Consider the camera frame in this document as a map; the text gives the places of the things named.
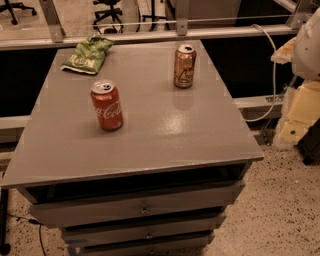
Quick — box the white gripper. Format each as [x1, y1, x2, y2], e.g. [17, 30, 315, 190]
[271, 8, 320, 149]

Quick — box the red coke can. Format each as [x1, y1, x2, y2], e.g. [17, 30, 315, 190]
[91, 80, 124, 131]

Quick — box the gold soda can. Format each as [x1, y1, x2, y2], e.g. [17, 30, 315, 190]
[174, 44, 197, 88]

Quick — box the top grey drawer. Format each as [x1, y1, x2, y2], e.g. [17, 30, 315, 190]
[30, 180, 244, 227]

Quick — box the grey drawer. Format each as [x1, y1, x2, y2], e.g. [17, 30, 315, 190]
[81, 231, 212, 256]
[30, 180, 244, 227]
[62, 213, 226, 247]

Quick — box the grey drawer cabinet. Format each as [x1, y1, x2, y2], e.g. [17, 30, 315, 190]
[0, 39, 265, 256]

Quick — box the middle grey drawer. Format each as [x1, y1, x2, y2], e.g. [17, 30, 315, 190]
[62, 213, 226, 247]

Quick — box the bottom grey drawer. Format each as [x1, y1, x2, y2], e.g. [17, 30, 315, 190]
[81, 231, 212, 256]

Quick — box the black office chair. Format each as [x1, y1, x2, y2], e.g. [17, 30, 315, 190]
[93, 0, 124, 35]
[0, 0, 37, 25]

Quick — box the green chip bag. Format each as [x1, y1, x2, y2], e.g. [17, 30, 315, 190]
[60, 35, 114, 75]

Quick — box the black office chair left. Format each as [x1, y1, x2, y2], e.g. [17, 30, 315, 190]
[0, 0, 37, 25]

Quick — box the white cable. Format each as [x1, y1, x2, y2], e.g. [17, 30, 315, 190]
[243, 23, 278, 123]

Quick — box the metal railing frame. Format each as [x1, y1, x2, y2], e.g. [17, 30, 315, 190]
[0, 0, 319, 51]

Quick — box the black floor cable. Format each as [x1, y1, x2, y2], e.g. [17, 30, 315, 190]
[6, 213, 48, 256]

